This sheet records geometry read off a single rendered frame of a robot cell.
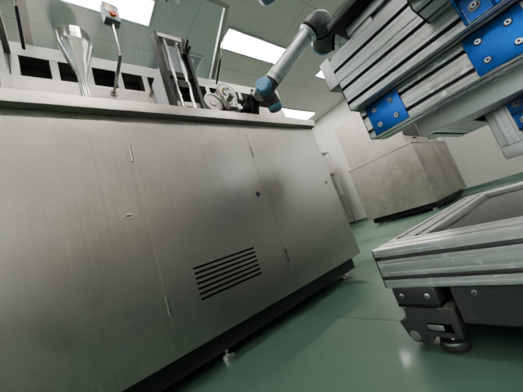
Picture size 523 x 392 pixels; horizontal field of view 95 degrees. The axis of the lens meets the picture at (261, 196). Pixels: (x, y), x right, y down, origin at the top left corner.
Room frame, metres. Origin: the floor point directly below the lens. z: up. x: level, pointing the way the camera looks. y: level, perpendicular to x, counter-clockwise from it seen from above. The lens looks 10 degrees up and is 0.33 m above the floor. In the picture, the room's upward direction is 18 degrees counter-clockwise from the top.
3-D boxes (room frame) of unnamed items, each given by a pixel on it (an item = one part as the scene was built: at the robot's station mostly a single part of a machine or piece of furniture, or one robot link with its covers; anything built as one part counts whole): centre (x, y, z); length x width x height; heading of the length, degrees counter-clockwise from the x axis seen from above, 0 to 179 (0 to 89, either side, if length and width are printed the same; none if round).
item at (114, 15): (1.03, 0.44, 1.66); 0.07 x 0.07 x 0.10; 48
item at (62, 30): (0.98, 0.62, 1.50); 0.14 x 0.14 x 0.06
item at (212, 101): (1.38, 0.17, 1.18); 0.26 x 0.12 x 0.12; 40
